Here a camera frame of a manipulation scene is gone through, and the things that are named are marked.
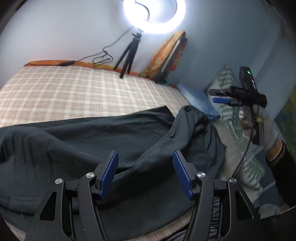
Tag dark green pants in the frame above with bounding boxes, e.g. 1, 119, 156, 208
1, 106, 226, 240

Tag right forearm dark sleeve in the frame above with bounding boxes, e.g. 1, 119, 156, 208
266, 141, 295, 207

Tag right hand grey glove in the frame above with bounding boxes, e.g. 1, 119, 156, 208
240, 105, 282, 153

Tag folded blue cloth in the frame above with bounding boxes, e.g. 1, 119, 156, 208
177, 84, 221, 121

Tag folded silver black tripod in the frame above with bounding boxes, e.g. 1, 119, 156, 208
154, 31, 188, 85

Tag orange patterned cloth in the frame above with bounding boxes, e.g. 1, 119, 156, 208
138, 31, 188, 80

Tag green white leaf pillow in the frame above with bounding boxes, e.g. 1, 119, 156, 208
212, 64, 266, 204

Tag small black tripod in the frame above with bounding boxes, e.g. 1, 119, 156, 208
114, 31, 142, 79

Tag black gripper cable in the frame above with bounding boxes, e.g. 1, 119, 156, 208
231, 104, 260, 179

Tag black ring light cable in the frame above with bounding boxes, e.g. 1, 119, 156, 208
24, 26, 135, 68

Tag white ring light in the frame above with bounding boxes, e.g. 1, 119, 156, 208
123, 1, 186, 35

